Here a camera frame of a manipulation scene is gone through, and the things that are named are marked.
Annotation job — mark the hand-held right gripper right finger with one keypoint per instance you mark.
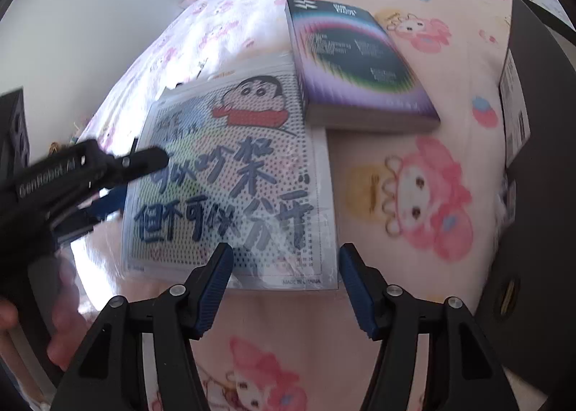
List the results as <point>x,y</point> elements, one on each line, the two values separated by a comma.
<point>356,296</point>

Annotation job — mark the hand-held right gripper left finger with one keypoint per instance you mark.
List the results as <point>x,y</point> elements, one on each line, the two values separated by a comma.
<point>215,292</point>

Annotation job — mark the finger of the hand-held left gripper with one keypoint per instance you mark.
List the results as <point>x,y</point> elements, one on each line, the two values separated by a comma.
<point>103,208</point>
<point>144,161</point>

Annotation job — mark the cartoon bead art kit pack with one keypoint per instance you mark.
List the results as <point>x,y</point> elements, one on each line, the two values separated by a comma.
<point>225,145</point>

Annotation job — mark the black cardboard shoe box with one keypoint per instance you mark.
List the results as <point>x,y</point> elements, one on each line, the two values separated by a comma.
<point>540,100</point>

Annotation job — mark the person's left hand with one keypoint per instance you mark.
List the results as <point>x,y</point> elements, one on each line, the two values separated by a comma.
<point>69,325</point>

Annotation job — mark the pink cartoon printed blanket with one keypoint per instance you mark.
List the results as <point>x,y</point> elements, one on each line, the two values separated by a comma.
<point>405,235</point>

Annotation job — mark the purple black paperback book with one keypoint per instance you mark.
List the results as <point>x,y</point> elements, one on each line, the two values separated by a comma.
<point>351,55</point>

